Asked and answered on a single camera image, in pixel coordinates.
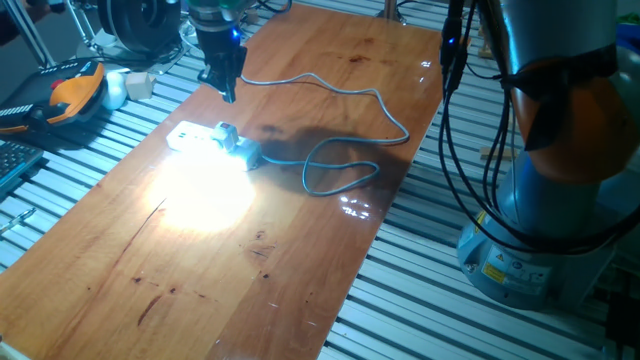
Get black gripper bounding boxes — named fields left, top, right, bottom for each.
left=194, top=22, right=248, bottom=105

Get white plug adapter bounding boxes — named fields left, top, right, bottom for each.
left=164, top=121, right=251, bottom=201

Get person's dark sleeved forearm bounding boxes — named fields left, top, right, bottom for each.
left=0, top=10, right=29, bottom=47

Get person's hand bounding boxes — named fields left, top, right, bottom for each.
left=27, top=1, right=53, bottom=24

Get white power strip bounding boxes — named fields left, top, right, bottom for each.
left=165, top=119, right=264, bottom=173

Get beige wooden cube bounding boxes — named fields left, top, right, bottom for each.
left=124, top=71, right=157, bottom=101

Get white rounded object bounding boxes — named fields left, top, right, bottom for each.
left=102, top=68, right=132, bottom=111

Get black filament spool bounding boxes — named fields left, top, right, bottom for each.
left=97, top=0, right=182, bottom=55

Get orange and black teach pendant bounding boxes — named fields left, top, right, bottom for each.
left=0, top=58, right=107, bottom=135

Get brown wooden board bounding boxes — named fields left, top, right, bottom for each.
left=0, top=3, right=446, bottom=360

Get black keyboard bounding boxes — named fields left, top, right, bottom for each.
left=0, top=139, right=45, bottom=194

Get small metal screwdriver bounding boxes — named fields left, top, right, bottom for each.
left=0, top=207, right=37, bottom=236

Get small wooden piece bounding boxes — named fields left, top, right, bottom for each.
left=479, top=145, right=519, bottom=162

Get blue plastic bag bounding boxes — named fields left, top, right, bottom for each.
left=615, top=22, right=640, bottom=51

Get thin black wrist cables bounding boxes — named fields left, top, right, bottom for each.
left=254, top=0, right=294, bottom=15

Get grey power strip cable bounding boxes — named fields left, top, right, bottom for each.
left=239, top=72, right=411, bottom=197

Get black cable connector box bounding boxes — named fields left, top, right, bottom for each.
left=439, top=0, right=470, bottom=96

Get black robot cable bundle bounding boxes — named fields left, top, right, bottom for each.
left=438, top=0, right=640, bottom=256

